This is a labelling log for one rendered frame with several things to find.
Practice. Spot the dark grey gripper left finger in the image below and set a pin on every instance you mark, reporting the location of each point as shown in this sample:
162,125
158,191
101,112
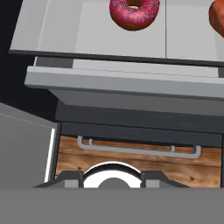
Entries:
71,178

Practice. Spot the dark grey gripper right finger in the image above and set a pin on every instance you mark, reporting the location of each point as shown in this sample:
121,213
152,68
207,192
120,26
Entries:
153,178

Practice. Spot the grey fridge door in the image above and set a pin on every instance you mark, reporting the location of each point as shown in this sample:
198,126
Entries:
26,148

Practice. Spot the dark grey fridge bottom drawer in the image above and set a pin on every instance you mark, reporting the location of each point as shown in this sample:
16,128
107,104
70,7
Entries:
137,122

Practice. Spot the grey fridge crisper drawer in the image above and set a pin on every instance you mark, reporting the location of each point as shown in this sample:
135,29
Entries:
122,83

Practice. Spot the light grey fridge shelf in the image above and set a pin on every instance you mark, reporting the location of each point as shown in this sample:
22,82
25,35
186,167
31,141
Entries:
87,35

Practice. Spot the white and black round thing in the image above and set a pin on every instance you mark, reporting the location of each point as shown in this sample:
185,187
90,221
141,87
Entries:
112,172

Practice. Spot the pink sprinkled donut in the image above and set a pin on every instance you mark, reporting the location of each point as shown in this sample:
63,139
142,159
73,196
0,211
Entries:
134,16

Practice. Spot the red-orange round food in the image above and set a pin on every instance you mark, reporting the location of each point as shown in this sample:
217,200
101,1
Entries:
218,17

